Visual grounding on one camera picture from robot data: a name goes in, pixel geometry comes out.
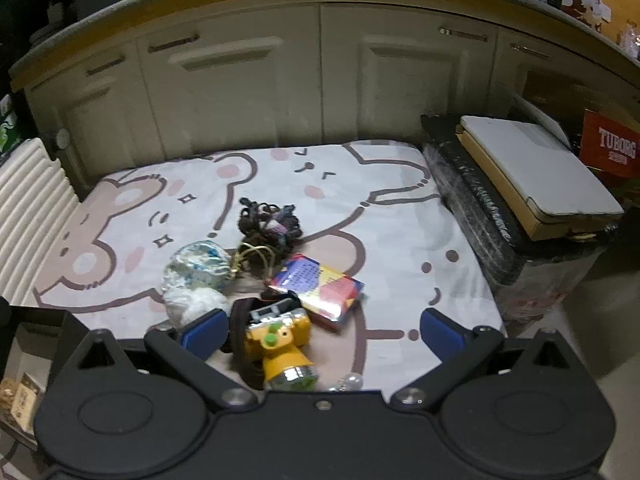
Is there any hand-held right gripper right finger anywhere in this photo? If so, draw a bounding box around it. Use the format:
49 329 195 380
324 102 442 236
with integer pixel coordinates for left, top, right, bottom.
390 307 585 414

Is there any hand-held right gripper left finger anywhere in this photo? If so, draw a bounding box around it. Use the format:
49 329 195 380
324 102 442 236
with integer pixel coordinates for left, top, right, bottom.
64 307 260 410

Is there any white plastic bag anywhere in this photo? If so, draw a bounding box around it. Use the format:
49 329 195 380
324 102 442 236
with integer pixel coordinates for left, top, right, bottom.
162 284 232 329

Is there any blue white drawstring pouch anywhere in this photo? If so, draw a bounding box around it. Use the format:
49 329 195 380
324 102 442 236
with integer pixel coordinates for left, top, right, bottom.
161 239 279 295

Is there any yellow toy camera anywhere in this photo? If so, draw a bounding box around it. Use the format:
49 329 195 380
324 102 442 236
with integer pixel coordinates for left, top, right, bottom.
228 296 319 392

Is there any colourful printed box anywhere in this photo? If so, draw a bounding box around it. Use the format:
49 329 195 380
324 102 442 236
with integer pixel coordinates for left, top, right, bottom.
264 253 367 334

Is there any dark hair tie bundle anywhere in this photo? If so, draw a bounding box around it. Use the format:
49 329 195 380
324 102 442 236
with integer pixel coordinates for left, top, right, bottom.
236 198 304 252

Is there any black storage box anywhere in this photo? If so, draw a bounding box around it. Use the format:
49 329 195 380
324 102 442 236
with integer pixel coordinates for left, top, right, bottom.
0 299 92 443

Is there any small clear bulb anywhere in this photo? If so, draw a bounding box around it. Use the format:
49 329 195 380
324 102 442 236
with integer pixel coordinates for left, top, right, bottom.
329 372 364 394

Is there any black plastic wrapped bundle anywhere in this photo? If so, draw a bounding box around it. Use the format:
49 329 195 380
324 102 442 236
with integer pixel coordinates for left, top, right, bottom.
419 112 627 322

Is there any cartoon bear printed blanket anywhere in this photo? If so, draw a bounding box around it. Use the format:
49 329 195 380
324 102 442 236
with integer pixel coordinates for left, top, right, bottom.
32 139 507 401

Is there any cream cabinet door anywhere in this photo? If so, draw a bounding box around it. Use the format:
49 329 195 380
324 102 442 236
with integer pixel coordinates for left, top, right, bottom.
24 42 167 183
136 4 327 162
494 29 551 121
319 2 502 150

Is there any red carton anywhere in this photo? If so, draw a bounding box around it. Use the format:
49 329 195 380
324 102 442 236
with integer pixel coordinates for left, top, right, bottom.
579 108 640 179

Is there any green white carton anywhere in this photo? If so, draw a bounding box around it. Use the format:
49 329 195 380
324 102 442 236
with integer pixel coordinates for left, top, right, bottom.
0 94 24 162

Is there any white board with wooden frame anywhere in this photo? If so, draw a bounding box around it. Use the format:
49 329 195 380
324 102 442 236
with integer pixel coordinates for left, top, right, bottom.
456 114 626 241

